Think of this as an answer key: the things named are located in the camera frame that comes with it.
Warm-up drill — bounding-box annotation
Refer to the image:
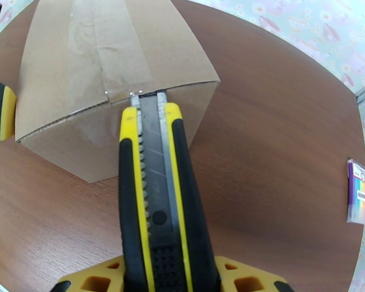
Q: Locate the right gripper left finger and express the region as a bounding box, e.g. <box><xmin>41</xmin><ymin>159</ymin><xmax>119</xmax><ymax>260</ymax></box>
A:
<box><xmin>50</xmin><ymin>256</ymin><xmax>126</xmax><ymax>292</ymax></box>

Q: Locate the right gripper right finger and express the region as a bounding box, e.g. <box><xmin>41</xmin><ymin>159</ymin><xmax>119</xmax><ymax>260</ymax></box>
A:
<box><xmin>214</xmin><ymin>256</ymin><xmax>296</xmax><ymax>292</ymax></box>

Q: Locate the yellow black utility knife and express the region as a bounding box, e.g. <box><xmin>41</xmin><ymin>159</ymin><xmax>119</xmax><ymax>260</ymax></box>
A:
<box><xmin>118</xmin><ymin>90</ymin><xmax>221</xmax><ymax>292</ymax></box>

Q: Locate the brown cardboard box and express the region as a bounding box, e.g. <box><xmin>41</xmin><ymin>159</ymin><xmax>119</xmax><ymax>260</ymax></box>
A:
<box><xmin>14</xmin><ymin>0</ymin><xmax>221</xmax><ymax>183</ymax></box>

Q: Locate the pack of coloured pens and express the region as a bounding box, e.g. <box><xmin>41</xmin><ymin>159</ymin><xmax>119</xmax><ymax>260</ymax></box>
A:
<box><xmin>347</xmin><ymin>159</ymin><xmax>365</xmax><ymax>223</ymax></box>

